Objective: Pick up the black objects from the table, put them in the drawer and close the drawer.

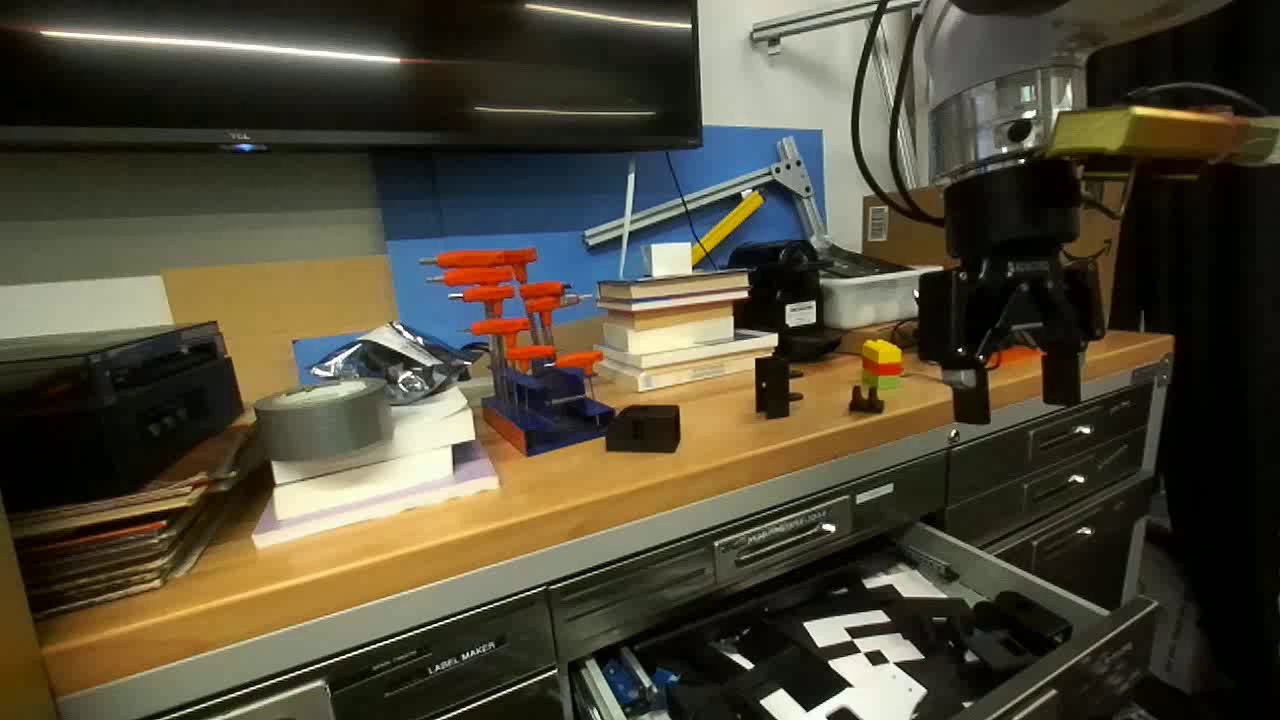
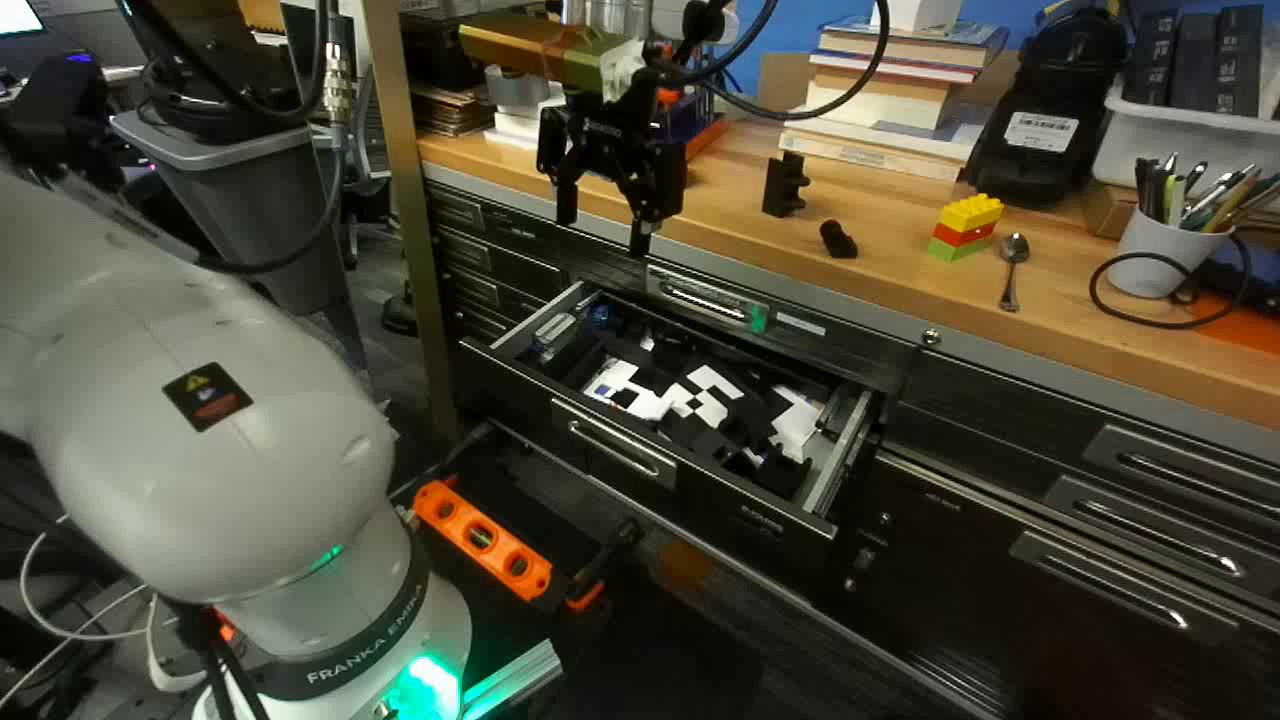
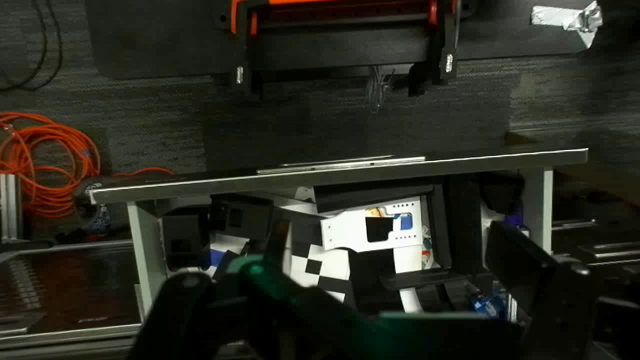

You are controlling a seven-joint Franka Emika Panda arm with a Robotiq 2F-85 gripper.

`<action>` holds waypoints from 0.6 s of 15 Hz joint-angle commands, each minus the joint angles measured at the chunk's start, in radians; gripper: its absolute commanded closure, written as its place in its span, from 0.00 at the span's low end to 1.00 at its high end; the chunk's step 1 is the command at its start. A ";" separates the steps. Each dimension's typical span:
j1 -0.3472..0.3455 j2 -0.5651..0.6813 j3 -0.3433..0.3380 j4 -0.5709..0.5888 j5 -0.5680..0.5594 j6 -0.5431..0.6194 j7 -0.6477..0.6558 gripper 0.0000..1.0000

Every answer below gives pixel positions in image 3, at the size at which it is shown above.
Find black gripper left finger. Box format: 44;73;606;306
126;213;363;360

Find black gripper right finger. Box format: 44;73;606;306
487;221;597;360

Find small blue plastic part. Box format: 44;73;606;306
467;287;512;321

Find black box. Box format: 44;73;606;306
162;207;210;270

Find dark metal framed panel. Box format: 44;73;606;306
0;238;147;346

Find blue patterned object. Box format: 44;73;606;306
87;199;118;237

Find black white checker board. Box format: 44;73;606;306
276;196;433;288

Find aluminium extrusion bar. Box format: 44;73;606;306
0;170;25;244

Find black orange bar clamp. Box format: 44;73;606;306
226;0;267;99
407;0;464;97

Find silver tape piece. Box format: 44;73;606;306
531;0;606;48

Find orange cable coil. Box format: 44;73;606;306
0;111;179;222

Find thin black floor cable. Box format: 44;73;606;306
0;0;67;97

